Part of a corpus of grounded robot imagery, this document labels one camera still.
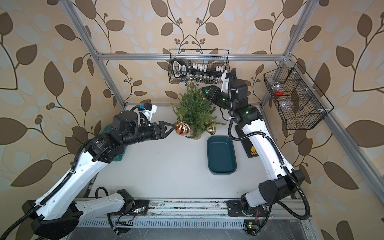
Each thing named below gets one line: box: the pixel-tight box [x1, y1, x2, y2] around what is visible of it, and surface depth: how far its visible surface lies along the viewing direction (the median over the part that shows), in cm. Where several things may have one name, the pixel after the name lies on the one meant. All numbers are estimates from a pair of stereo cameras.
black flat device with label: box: [234, 125, 259, 158], surface depth 95 cm
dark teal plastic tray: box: [207, 135, 237, 176], surface depth 92 cm
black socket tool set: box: [172, 58, 225, 83], surface depth 87 cm
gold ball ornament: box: [206, 125, 217, 136], surface depth 77 cm
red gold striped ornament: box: [175, 122, 190, 136], surface depth 72 cm
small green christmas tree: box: [170, 85, 227, 140], surface depth 79 cm
